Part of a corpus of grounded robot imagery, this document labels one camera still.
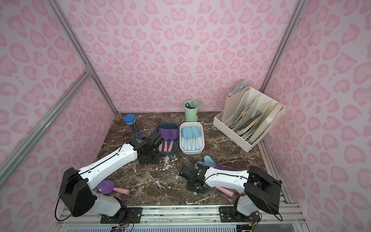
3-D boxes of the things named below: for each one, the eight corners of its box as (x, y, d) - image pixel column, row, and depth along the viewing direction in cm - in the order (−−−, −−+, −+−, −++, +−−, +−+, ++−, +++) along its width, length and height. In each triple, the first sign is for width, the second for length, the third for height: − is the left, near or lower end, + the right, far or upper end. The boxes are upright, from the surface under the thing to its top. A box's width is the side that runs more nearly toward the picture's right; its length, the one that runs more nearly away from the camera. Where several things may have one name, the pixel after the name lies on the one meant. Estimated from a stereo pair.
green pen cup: (184, 122, 115) (183, 109, 104) (184, 112, 121) (184, 99, 111) (198, 122, 114) (199, 109, 104) (198, 112, 121) (198, 99, 111)
